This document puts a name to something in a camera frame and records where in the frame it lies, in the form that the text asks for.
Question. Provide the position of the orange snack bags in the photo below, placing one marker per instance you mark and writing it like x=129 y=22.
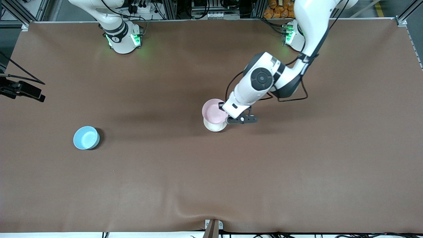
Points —
x=279 y=8

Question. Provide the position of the blue bowl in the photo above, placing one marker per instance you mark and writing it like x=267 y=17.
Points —
x=86 y=138

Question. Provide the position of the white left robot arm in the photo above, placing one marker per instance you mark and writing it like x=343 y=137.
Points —
x=310 y=19

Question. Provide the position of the brown table mat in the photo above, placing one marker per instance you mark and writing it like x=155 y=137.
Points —
x=231 y=181

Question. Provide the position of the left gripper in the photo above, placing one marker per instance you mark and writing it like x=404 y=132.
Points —
x=220 y=106

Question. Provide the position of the aluminium frame profile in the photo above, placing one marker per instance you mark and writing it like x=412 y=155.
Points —
x=408 y=13
x=19 y=11

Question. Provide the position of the metal bracket on table edge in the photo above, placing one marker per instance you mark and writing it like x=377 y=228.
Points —
x=213 y=228

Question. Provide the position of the white bowl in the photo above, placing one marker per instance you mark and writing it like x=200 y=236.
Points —
x=214 y=128

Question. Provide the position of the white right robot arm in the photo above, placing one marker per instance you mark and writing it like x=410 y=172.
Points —
x=119 y=43

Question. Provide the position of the pink bowl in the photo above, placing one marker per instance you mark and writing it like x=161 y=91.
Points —
x=213 y=110

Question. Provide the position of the white power strip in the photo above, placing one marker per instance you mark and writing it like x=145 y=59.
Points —
x=223 y=15

